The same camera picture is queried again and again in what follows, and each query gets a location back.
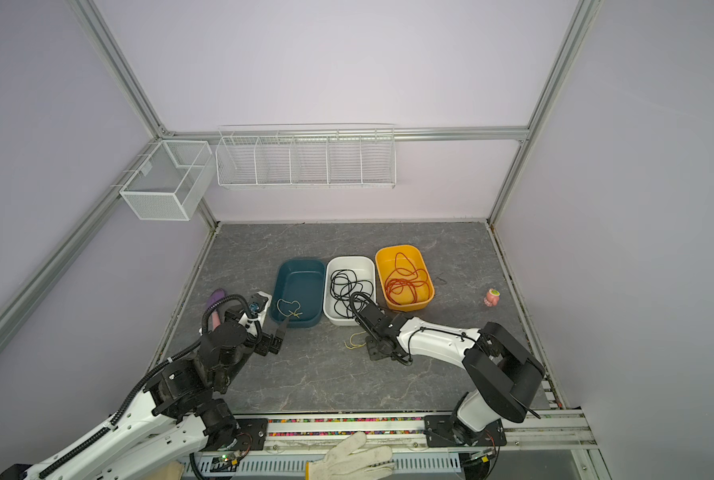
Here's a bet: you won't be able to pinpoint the white plastic bin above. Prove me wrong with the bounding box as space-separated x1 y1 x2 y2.
323 256 377 327

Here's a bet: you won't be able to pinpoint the pink toy cup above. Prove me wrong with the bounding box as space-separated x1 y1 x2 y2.
483 288 500 308

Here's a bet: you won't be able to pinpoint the right white work glove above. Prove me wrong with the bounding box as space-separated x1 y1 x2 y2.
305 431 395 480

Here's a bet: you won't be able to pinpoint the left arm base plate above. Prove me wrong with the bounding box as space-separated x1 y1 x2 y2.
199 417 269 452

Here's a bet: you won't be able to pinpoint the black cable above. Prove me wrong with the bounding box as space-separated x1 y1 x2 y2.
329 268 375 319

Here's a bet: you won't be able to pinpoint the white work glove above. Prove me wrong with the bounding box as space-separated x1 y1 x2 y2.
146 461 185 480
305 431 395 480

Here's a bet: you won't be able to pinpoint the small white mesh basket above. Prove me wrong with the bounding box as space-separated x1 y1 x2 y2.
120 140 216 221

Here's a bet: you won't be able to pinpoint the teal plastic bin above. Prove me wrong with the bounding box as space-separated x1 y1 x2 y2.
269 258 326 329

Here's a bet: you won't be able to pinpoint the yellow plastic bin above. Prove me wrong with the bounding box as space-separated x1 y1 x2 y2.
375 244 435 312

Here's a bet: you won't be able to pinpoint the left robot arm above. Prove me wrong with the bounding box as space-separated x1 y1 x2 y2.
0 292 287 479

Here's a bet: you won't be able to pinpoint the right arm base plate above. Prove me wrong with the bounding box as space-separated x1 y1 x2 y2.
423 414 507 448

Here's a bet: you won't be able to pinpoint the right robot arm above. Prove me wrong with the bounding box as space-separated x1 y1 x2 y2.
348 293 546 447

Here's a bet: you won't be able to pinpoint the left white work glove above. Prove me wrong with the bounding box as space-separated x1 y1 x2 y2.
146 461 185 480

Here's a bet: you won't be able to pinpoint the long white wire rack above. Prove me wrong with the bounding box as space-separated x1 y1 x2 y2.
215 123 397 189

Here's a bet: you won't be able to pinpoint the purple pink brush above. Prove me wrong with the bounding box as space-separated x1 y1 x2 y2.
205 288 229 332

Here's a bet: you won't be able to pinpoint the red cables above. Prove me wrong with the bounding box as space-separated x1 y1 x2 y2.
383 251 433 306

